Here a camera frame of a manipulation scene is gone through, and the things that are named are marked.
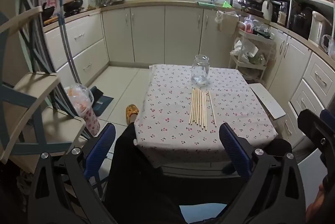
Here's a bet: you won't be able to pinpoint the person's right hand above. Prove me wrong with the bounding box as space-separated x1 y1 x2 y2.
306 185 335 224

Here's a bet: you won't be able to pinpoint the white plastic bag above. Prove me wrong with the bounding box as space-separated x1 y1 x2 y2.
230 39 258 63

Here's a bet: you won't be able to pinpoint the yellow slipper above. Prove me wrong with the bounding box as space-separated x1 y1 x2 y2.
126 104 138 125

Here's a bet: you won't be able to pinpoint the white trolley cart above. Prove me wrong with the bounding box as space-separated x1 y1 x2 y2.
230 27 276 84

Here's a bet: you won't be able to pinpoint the group of wooden chopsticks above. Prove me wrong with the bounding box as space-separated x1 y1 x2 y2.
188 88 217 131

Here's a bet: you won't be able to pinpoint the oil bottle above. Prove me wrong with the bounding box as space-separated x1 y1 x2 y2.
277 2 287 26

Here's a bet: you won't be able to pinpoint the black rice cooker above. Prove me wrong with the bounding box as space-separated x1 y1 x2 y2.
290 10 313 38

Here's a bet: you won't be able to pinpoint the beige folding shelf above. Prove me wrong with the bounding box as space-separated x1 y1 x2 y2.
0 5 87 164

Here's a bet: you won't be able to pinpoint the white stool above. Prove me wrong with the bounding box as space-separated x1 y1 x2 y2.
247 83 286 120

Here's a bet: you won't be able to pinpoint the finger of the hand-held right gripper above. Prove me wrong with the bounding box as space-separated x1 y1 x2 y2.
298 109 335 159
320 109 335 131

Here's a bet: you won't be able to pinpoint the clear glass jar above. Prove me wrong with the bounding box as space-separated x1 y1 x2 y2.
191 54 210 87

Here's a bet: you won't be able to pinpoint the white jug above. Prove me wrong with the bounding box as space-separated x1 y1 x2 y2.
262 0 274 21

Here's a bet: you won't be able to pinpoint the white counter shelf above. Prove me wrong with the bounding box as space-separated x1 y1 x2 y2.
265 0 335 44

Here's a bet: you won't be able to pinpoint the lower kitchen cabinets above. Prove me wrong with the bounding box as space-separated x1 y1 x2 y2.
43 3 335 151

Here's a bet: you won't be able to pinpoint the hanging plastic bag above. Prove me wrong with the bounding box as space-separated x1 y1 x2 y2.
215 10 233 33

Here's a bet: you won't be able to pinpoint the floral trash bin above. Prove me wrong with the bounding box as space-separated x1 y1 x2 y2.
64 83 101 139

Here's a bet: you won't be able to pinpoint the cherry print tablecloth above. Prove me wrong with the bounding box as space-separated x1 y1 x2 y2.
135 64 278 168

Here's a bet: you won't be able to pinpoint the black wok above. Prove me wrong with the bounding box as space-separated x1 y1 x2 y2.
42 3 57 21
63 0 84 12

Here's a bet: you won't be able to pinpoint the person's black trouser leg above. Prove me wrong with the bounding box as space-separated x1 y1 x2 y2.
105 123 184 224

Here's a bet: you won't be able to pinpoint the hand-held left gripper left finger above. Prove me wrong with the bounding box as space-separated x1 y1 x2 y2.
27 123 118 224

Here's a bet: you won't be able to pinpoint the dark blue dustpan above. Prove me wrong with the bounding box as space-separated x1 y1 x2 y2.
89 86 114 117

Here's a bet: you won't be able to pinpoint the light blue cloth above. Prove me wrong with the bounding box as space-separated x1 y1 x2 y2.
180 203 229 224

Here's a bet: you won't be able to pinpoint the clear plastic bag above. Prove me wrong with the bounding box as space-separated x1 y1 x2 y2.
238 16 271 36

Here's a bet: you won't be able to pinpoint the white electric thermo pot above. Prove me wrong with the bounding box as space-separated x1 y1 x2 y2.
309 11 331 47

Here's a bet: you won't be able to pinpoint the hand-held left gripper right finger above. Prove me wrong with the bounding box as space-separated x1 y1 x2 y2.
215 123 307 224

